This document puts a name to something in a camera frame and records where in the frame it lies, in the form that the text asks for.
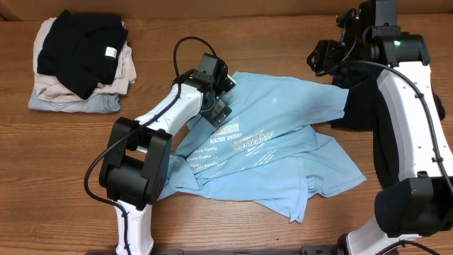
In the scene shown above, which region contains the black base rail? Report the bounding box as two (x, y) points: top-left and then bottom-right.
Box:
(151, 245), (345, 255)

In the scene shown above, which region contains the black folded garment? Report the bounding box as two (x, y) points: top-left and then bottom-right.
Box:
(37, 10), (128, 99)

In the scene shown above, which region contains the beige folded garment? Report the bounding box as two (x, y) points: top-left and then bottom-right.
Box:
(33, 18), (137, 103)

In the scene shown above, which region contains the black unfolded garment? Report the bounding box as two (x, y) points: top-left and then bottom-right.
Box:
(329, 74), (447, 191)

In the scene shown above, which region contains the light blue t-shirt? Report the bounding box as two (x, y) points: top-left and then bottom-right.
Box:
(161, 72), (365, 222)

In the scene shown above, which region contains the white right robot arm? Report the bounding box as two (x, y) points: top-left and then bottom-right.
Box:
(301, 1), (452, 254)

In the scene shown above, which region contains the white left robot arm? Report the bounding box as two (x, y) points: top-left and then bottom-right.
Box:
(99, 53), (236, 254)

